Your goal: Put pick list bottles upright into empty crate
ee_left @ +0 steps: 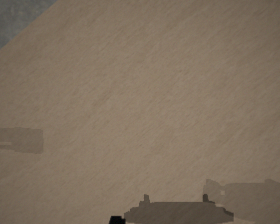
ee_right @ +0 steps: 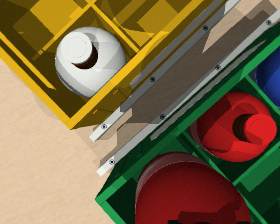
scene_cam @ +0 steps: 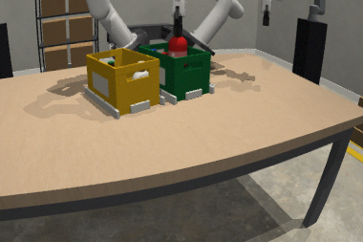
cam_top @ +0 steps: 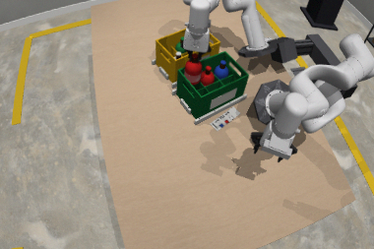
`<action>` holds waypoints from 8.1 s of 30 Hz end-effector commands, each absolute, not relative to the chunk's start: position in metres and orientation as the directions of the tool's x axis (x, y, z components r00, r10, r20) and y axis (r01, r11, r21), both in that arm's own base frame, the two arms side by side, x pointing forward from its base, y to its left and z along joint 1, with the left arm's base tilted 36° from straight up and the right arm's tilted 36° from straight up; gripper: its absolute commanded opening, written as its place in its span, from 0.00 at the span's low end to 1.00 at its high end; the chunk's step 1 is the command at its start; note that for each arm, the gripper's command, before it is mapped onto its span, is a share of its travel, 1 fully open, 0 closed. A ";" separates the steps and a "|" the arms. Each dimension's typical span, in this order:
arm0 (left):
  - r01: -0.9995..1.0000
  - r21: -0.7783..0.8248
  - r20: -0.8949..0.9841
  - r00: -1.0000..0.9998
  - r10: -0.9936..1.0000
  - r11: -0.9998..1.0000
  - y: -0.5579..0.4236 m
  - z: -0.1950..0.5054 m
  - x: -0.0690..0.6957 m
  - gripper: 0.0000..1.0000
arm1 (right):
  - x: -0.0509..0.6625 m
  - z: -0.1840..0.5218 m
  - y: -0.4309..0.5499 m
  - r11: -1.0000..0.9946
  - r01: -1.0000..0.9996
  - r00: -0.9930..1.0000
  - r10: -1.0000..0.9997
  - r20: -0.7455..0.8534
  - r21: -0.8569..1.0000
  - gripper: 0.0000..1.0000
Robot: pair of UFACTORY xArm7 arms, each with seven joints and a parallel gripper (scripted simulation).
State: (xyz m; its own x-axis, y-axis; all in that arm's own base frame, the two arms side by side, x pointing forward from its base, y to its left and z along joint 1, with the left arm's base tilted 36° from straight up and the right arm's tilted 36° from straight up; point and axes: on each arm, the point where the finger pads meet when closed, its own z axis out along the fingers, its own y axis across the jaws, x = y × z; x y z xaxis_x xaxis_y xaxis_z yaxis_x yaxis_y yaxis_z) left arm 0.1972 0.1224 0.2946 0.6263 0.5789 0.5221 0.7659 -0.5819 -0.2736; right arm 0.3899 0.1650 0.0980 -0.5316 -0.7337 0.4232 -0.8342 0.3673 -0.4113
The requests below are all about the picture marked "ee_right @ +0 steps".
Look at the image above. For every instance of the red bottle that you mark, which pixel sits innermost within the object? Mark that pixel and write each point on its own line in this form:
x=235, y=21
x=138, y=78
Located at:
x=237, y=128
x=180, y=186

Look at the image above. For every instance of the yellow crate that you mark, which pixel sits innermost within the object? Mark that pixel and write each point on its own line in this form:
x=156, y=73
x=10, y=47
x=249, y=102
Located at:
x=149, y=31

